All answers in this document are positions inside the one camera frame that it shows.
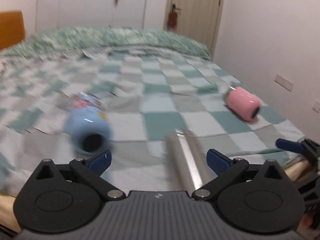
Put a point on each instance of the green checkered blanket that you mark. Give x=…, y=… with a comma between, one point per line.
x=146, y=93

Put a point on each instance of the light blue cartoon cup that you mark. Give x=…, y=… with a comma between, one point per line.
x=87, y=125

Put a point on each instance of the beige wooden door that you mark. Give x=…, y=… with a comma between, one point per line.
x=199, y=20

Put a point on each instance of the stainless steel cup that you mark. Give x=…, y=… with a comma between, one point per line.
x=189, y=160

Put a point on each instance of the pink cup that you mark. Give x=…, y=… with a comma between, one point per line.
x=244, y=104

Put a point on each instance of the white wardrobe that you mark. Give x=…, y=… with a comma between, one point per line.
x=55, y=14

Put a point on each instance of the white wall switch plate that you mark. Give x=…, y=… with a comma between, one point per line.
x=288, y=85

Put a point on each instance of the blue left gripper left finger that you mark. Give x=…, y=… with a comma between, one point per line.
x=99, y=163

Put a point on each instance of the orange wooden headboard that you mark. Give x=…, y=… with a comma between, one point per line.
x=12, y=29

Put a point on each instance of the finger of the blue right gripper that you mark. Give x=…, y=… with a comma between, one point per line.
x=291, y=146

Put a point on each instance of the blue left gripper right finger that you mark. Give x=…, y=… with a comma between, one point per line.
x=218, y=162

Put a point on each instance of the green floral quilt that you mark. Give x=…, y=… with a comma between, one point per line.
x=78, y=38

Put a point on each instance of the white wall socket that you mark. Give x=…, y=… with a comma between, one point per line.
x=316, y=106

